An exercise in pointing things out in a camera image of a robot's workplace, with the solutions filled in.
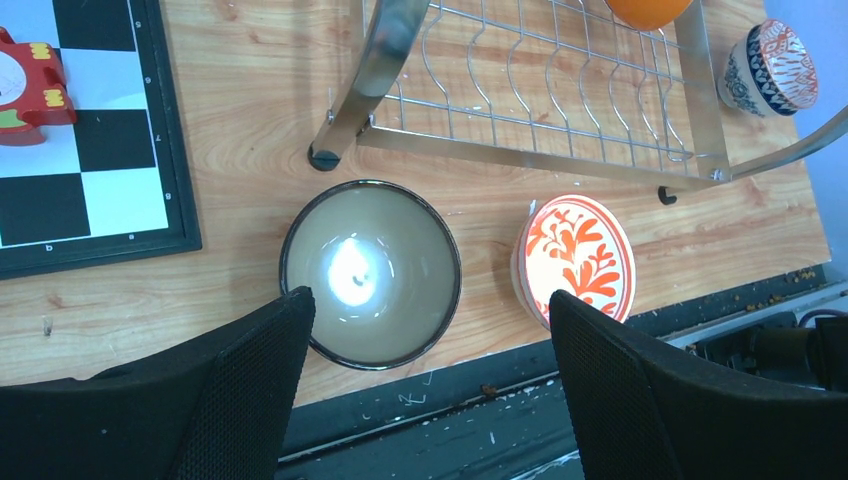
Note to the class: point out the blue floral bowl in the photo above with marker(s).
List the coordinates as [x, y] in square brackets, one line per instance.
[736, 86]

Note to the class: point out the orange bowl white inside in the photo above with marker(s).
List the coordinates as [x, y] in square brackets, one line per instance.
[647, 15]

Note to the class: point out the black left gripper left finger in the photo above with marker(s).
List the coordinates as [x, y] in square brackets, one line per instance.
[214, 407]

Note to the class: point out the dark patterned bowl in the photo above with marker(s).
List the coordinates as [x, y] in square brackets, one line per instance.
[383, 267]

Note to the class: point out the steel two-tier dish rack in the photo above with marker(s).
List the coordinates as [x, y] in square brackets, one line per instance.
[563, 86]

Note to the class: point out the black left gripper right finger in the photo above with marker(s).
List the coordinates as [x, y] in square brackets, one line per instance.
[643, 409]

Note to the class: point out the red robot toy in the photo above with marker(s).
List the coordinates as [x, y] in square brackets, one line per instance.
[33, 92]

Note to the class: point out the black white chessboard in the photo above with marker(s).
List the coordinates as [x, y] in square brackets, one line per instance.
[114, 185]

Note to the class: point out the orange geometric pattern bowl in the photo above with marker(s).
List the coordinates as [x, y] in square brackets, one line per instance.
[783, 72]

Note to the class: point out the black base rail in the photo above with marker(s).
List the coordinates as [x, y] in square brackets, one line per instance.
[505, 415]

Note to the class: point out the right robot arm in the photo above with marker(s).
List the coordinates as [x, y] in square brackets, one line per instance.
[810, 351]

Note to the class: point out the orange floral white bowl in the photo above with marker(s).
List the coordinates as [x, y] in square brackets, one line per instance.
[573, 243]

